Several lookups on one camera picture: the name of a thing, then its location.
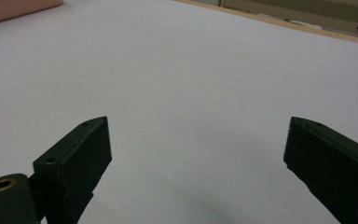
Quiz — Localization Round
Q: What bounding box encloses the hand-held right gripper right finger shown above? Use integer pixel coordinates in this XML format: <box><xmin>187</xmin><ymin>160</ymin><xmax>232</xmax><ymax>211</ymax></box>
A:
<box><xmin>282</xmin><ymin>116</ymin><xmax>358</xmax><ymax>224</ymax></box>

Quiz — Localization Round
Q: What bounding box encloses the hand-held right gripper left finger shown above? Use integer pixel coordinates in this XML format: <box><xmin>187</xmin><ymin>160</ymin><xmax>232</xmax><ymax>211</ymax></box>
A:
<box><xmin>28</xmin><ymin>116</ymin><xmax>113</xmax><ymax>224</ymax></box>

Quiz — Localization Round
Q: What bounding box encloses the pink plastic bin grey rim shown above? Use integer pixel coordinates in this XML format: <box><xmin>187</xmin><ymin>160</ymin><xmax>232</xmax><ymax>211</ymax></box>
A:
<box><xmin>0</xmin><ymin>0</ymin><xmax>64</xmax><ymax>28</ymax></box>

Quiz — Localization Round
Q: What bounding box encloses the white scrap on floor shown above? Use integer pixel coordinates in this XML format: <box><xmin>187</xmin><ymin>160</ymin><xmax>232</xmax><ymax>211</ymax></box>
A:
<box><xmin>283</xmin><ymin>18</ymin><xmax>324</xmax><ymax>31</ymax></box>

